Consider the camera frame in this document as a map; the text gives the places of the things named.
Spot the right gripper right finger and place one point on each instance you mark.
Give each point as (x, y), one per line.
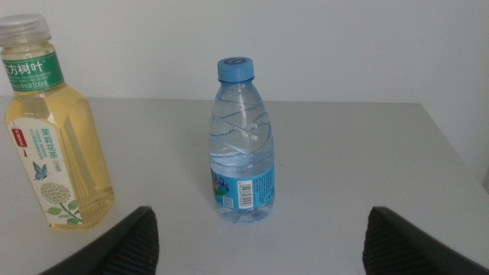
(393, 248)

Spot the yellow tea bottle white cap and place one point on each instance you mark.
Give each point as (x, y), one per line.
(76, 133)

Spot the clear water bottle blue cap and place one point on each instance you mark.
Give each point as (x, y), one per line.
(240, 153)

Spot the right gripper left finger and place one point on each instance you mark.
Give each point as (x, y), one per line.
(130, 248)

